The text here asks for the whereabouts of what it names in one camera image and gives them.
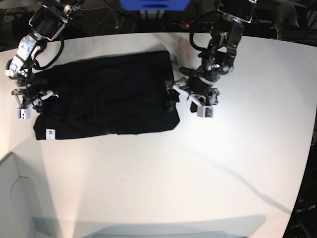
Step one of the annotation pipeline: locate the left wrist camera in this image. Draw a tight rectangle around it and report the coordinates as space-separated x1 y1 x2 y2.
197 106 213 118

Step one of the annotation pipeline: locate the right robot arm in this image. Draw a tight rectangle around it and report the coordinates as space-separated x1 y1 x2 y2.
5 0 84 119

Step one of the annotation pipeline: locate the white shirt label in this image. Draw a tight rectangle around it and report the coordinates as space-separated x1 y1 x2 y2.
45 128 56 140

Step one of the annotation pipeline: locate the black power strip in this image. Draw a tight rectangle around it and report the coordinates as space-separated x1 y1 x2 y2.
162 21 212 33

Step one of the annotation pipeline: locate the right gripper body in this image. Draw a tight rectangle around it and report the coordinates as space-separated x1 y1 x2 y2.
11 81 59 112

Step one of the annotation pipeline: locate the blue plastic bin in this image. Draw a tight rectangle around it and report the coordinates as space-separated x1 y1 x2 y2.
119 0 190 11

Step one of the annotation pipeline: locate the black T-shirt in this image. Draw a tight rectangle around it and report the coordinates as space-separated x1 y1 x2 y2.
33 51 180 140

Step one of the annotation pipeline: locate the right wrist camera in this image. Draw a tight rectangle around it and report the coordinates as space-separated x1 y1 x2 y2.
17 108 31 119

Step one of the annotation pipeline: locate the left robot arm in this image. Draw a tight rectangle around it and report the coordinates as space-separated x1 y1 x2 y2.
166 0 257 118

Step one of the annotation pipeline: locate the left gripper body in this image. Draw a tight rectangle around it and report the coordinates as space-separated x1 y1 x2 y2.
165 76 220 107

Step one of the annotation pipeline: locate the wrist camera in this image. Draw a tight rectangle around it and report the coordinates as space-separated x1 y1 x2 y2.
17 108 31 119
197 106 213 118

